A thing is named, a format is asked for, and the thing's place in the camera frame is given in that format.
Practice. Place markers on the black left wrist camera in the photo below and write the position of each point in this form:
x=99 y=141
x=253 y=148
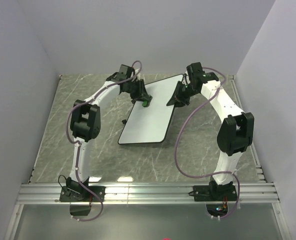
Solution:
x=125 y=72

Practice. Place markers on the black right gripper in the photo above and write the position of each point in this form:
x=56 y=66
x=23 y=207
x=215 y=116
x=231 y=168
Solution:
x=176 y=94

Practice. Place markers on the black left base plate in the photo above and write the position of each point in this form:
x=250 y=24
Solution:
x=70 y=196

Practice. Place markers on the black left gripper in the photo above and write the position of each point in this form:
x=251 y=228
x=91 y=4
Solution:
x=142 y=95

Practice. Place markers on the aluminium mounting rail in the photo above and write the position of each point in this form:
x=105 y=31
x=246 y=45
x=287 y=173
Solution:
x=128 y=193

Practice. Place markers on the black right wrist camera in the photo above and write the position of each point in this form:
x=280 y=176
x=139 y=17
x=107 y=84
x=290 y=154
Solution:
x=195 y=70

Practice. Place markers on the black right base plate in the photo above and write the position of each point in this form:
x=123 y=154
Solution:
x=213 y=192

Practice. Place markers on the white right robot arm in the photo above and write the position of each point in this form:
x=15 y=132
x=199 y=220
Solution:
x=234 y=136

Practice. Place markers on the green bone-shaped eraser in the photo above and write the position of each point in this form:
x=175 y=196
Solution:
x=146 y=104

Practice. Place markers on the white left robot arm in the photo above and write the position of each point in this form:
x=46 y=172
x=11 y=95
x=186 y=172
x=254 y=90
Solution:
x=84 y=121

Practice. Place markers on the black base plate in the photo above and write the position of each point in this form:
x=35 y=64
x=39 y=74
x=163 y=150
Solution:
x=213 y=192
x=70 y=196

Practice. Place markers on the white whiteboard black frame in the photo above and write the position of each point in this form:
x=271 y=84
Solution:
x=150 y=124

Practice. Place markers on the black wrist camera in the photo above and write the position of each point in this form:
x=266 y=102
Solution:
x=195 y=70
x=125 y=72

